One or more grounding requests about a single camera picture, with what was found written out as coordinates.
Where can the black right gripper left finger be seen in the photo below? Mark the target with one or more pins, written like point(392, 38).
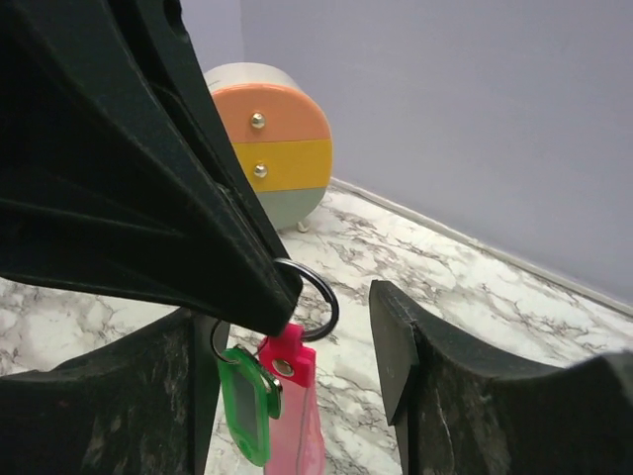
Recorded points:
point(143, 404)

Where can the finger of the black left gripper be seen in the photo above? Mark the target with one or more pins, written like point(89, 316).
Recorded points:
point(101, 191)
point(170, 57)

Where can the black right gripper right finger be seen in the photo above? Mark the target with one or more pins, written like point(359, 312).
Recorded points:
point(462, 406)

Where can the green key tag with key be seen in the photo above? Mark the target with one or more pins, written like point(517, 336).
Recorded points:
point(252, 396)

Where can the pink strap keyring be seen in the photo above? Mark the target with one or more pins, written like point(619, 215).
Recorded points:
point(297, 444)

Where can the cream cylinder with coloured face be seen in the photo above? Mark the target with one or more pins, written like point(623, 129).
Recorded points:
point(280, 135)

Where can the aluminium table frame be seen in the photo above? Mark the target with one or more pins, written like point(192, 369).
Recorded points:
point(474, 243)

